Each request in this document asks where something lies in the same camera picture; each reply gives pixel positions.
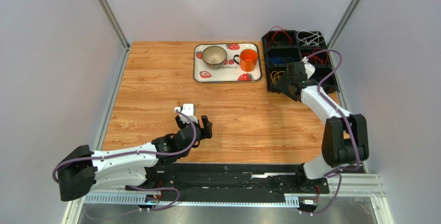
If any orange mug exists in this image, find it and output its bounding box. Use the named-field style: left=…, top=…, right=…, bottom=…
left=233, top=49, right=258, bottom=72

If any aluminium frame post left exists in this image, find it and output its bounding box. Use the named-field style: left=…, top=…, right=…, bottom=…
left=97, top=0, right=130, bottom=50

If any black compartment organizer box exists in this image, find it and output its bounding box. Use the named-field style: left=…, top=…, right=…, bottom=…
left=261, top=29, right=340, bottom=95

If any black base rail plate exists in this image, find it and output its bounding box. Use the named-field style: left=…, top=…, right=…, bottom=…
left=116, top=163, right=330, bottom=204

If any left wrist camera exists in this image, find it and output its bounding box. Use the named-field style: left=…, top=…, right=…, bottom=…
left=174, top=103, right=198, bottom=124

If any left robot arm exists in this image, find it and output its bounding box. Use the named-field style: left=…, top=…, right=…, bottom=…
left=52, top=114, right=213, bottom=202

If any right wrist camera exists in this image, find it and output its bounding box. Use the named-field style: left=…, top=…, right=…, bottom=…
left=302, top=56, right=316, bottom=79

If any yellow cable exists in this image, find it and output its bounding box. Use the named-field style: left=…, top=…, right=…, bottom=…
left=270, top=70, right=286, bottom=86

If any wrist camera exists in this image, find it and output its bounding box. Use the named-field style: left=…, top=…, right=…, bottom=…
left=174, top=103, right=198, bottom=124
left=302, top=56, right=316, bottom=79

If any white strawberry tray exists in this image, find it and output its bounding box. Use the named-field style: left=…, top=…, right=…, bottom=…
left=193, top=43, right=262, bottom=83

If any beige ceramic bowl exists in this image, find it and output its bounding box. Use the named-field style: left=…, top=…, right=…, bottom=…
left=202, top=46, right=228, bottom=69

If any aluminium frame post right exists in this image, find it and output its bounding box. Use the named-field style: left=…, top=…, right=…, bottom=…
left=328, top=0, right=362, bottom=48

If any aluminium frame post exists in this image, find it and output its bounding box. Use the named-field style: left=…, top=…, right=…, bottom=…
left=328, top=0, right=362, bottom=48
left=97, top=0, right=130, bottom=50

